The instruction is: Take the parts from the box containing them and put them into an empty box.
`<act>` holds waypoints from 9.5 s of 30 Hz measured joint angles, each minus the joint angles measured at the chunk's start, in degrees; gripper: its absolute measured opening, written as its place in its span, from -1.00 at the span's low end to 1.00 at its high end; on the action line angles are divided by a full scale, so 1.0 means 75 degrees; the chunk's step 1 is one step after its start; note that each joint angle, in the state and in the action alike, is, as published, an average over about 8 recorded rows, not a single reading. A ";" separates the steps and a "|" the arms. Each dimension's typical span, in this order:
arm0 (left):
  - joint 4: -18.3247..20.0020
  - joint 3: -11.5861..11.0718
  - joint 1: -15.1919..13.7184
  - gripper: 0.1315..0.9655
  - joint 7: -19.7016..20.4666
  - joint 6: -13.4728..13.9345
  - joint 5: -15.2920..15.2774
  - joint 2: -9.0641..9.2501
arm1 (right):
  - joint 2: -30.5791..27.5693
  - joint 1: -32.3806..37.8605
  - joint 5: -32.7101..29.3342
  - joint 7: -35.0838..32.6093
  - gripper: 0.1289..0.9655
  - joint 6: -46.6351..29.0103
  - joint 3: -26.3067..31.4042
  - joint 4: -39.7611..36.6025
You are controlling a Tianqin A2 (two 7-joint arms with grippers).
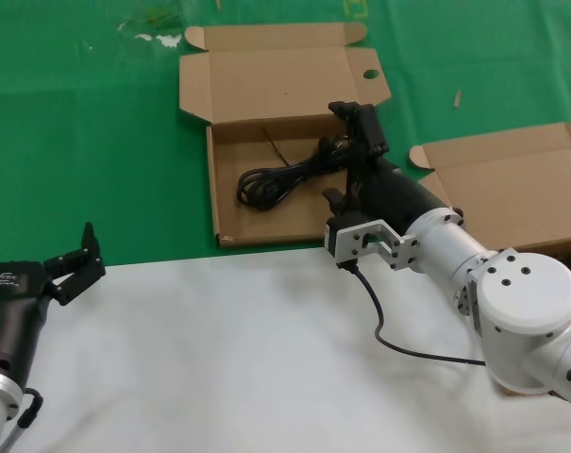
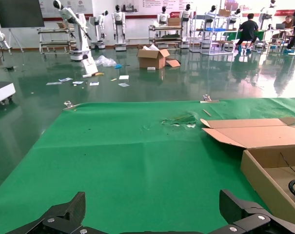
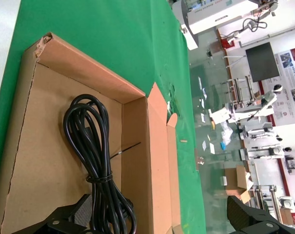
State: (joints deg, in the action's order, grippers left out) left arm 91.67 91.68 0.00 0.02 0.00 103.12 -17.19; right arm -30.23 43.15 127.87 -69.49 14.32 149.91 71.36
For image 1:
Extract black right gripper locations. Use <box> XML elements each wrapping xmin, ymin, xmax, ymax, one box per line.
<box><xmin>322</xmin><ymin>100</ymin><xmax>452</xmax><ymax>236</ymax></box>

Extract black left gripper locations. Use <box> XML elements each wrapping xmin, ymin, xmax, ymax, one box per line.
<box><xmin>0</xmin><ymin>221</ymin><xmax>107</xmax><ymax>385</ymax></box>

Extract black cable bundle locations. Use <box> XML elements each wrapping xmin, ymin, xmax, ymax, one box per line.
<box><xmin>236</xmin><ymin>126</ymin><xmax>357</xmax><ymax>209</ymax></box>

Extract cardboard box with round hole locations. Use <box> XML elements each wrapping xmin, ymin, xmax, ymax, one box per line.
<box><xmin>178</xmin><ymin>22</ymin><xmax>393</xmax><ymax>250</ymax></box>

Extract cardboard box holding black parts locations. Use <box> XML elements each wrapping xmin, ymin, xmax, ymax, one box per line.
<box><xmin>407</xmin><ymin>121</ymin><xmax>571</xmax><ymax>398</ymax></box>

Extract green table mat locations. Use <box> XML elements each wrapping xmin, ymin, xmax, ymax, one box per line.
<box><xmin>0</xmin><ymin>0</ymin><xmax>571</xmax><ymax>268</ymax></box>

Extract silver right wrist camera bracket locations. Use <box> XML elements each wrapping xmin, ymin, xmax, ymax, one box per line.
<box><xmin>324</xmin><ymin>212</ymin><xmax>421</xmax><ymax>273</ymax></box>

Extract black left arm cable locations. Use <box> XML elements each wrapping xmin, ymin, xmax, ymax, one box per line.
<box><xmin>0</xmin><ymin>386</ymin><xmax>44</xmax><ymax>453</ymax></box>

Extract black curved right arm cable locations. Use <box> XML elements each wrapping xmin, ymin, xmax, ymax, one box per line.
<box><xmin>345</xmin><ymin>263</ymin><xmax>488</xmax><ymax>367</ymax></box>

